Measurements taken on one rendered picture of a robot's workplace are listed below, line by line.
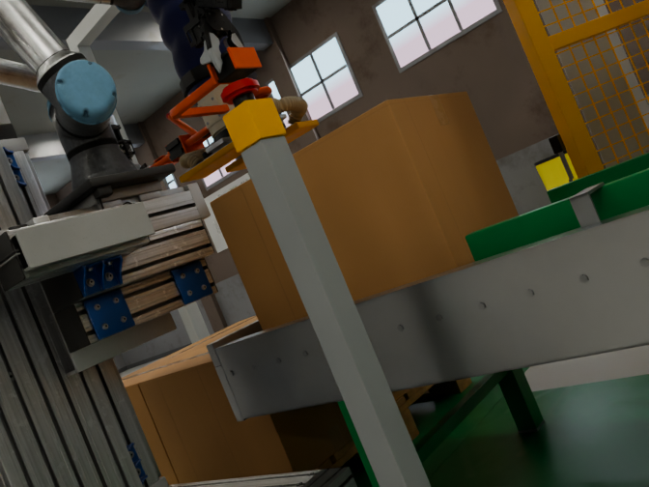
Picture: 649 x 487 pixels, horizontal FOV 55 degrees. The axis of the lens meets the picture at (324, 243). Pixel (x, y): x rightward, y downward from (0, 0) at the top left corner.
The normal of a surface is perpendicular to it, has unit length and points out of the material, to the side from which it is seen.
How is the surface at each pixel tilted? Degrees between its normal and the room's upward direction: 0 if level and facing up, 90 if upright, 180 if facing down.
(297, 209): 90
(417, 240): 90
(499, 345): 90
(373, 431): 90
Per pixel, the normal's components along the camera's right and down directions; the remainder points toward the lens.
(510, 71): -0.59, 0.24
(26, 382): 0.71, -0.30
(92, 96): 0.49, -0.08
